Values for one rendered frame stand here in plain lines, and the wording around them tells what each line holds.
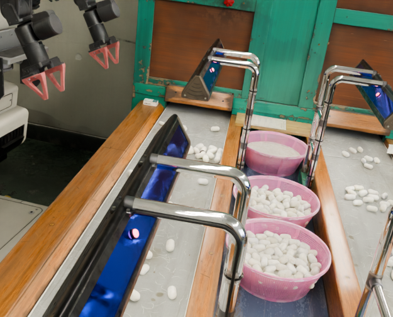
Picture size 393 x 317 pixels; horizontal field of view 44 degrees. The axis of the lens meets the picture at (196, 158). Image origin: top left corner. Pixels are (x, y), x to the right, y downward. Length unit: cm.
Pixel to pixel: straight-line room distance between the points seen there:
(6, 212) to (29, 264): 115
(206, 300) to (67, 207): 48
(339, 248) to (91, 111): 243
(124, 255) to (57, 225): 66
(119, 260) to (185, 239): 68
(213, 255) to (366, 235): 50
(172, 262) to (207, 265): 9
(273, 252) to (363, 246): 27
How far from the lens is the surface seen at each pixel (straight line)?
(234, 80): 215
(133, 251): 63
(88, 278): 53
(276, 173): 183
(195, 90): 135
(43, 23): 141
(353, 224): 151
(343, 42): 214
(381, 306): 82
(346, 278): 122
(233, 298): 70
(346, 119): 216
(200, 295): 106
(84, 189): 141
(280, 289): 118
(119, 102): 333
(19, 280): 109
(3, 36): 176
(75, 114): 350
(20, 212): 226
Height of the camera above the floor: 144
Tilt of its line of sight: 24 degrees down
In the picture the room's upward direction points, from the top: 7 degrees clockwise
